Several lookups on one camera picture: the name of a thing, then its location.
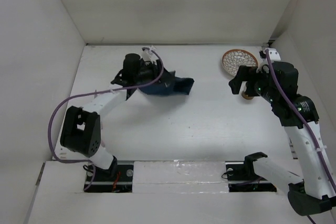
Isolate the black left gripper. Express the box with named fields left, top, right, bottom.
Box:
left=134, top=59, right=175, bottom=86

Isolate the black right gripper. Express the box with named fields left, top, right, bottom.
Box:
left=229, top=65, right=279, bottom=104

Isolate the dark blue cloth placemat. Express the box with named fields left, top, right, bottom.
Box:
left=139, top=69, right=194, bottom=96

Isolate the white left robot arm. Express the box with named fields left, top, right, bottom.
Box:
left=60, top=54, right=175, bottom=180

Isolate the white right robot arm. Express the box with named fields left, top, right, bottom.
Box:
left=225, top=48, right=335, bottom=217

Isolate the white cup with cork base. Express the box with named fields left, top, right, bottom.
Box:
left=241, top=83, right=254, bottom=100

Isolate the floral patterned ceramic bowl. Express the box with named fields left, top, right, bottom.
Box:
left=222, top=49, right=259, bottom=77

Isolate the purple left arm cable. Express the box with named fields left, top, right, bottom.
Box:
left=47, top=47, right=165, bottom=192

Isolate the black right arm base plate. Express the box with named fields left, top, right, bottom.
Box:
left=222, top=161, right=277, bottom=193

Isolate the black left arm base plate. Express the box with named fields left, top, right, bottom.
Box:
left=83, top=161, right=134, bottom=193

